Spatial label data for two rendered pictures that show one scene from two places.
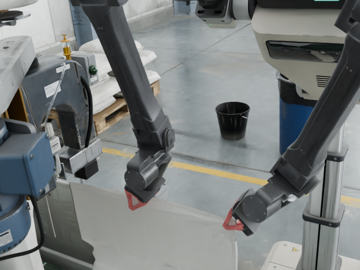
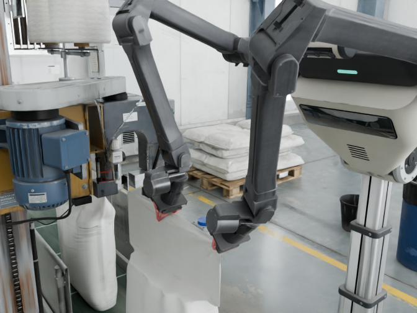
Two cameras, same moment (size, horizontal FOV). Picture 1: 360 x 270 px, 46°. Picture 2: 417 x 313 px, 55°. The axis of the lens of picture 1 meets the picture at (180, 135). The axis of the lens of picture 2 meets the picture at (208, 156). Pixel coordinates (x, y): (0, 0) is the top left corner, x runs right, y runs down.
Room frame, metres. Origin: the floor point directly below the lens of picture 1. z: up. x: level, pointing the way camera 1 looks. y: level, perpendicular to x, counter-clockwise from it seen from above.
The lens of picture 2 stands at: (-0.12, -0.43, 1.53)
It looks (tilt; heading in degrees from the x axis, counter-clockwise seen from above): 15 degrees down; 21
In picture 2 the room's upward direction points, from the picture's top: 1 degrees clockwise
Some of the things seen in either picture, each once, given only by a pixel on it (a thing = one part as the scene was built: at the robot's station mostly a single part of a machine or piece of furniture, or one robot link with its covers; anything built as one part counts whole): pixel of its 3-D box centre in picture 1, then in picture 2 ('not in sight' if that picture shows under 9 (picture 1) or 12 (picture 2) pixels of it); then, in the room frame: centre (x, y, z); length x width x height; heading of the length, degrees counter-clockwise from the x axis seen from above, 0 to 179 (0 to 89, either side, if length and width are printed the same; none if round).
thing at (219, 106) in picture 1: (232, 121); (355, 213); (3.37, -0.47, 0.13); 0.30 x 0.30 x 0.26
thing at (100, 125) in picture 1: (99, 101); (242, 172); (4.32, 0.83, 0.07); 1.20 x 0.82 x 0.14; 151
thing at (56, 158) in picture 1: (54, 163); (116, 171); (1.00, 0.34, 1.11); 0.03 x 0.03 x 0.06
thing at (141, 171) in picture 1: (148, 156); (165, 172); (0.86, 0.08, 1.17); 0.11 x 0.09 x 0.12; 150
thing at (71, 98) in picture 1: (24, 103); (117, 128); (1.18, 0.45, 1.21); 0.30 x 0.25 x 0.30; 59
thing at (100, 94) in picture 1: (94, 90); (237, 160); (3.95, 0.80, 0.32); 0.66 x 0.43 x 0.15; 151
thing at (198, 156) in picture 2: not in sight; (214, 152); (4.15, 1.14, 0.32); 0.67 x 0.42 x 0.14; 153
